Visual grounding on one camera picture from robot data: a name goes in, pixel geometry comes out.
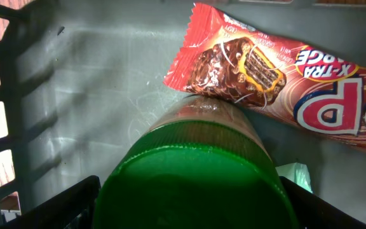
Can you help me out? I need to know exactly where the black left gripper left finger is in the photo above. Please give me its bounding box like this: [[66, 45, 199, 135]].
[[0, 176, 101, 229]]

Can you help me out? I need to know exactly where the grey plastic basket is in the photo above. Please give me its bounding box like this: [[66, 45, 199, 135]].
[[0, 1, 366, 225]]

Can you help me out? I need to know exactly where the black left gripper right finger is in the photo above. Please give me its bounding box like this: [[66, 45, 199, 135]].
[[280, 176, 366, 229]]

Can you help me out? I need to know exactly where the green lid jar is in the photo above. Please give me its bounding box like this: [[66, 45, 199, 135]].
[[93, 96, 299, 228]]

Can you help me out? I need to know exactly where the white teal wipes pack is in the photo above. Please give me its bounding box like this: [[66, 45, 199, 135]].
[[276, 162, 313, 193]]

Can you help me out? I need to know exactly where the red chocolate bar wrapper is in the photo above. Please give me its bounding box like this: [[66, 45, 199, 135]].
[[164, 3, 366, 151]]

